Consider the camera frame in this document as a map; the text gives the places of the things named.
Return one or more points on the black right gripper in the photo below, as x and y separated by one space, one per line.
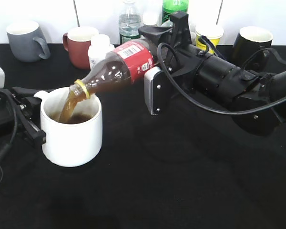
192 68

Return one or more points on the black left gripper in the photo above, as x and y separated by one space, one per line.
27 130

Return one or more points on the cola bottle red label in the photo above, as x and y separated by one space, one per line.
122 66

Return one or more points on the white ceramic mug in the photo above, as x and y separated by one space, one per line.
70 145

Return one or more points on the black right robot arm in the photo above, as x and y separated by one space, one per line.
255 101

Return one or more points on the green Sprite bottle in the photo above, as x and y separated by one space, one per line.
171 6

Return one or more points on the yellow paper cup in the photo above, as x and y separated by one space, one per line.
212 31

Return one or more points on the brown Nescafe coffee bottle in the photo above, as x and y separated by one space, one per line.
150 18

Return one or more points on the clear water bottle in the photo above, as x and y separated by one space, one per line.
129 21

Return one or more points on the white blueberry yogurt bottle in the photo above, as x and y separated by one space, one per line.
100 46

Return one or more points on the grey ceramic mug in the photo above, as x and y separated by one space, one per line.
27 41

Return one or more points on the red ceramic mug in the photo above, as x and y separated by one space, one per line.
77 42

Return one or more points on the black ceramic mug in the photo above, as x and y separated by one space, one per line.
249 40

